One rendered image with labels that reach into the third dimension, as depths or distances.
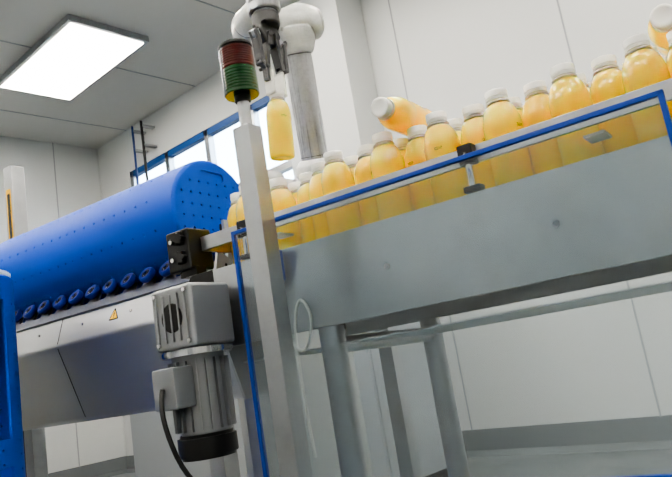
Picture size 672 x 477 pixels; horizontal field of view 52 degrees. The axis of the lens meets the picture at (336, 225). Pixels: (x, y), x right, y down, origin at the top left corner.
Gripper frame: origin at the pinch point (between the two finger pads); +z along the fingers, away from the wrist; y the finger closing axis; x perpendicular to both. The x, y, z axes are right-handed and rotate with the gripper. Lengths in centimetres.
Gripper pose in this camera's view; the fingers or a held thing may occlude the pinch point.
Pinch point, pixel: (275, 84)
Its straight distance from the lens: 186.0
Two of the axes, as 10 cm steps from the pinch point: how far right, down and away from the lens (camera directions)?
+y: -5.7, -0.7, -8.2
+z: 1.6, 9.7, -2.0
